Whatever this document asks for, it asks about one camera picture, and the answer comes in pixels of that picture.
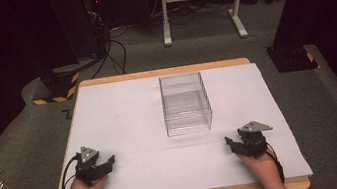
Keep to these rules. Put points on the dark equipment rack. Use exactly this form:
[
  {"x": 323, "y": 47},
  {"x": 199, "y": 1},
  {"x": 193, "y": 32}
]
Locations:
[{"x": 78, "y": 20}]

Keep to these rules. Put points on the white table mat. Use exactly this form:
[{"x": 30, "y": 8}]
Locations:
[{"x": 134, "y": 130}]

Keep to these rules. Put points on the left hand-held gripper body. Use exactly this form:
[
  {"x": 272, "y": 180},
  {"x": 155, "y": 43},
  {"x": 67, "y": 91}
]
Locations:
[{"x": 87, "y": 169}]

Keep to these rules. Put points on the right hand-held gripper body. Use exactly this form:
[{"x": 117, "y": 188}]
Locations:
[{"x": 255, "y": 142}]

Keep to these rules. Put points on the black flat stand base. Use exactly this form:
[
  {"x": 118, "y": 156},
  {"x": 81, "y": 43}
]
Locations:
[{"x": 291, "y": 58}]

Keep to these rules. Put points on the black yellow-striped stand base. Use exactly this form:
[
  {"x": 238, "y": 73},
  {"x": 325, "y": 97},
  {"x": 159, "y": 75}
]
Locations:
[{"x": 58, "y": 82}]

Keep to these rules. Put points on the clear plastic box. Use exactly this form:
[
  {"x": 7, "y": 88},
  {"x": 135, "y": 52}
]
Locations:
[{"x": 186, "y": 105}]

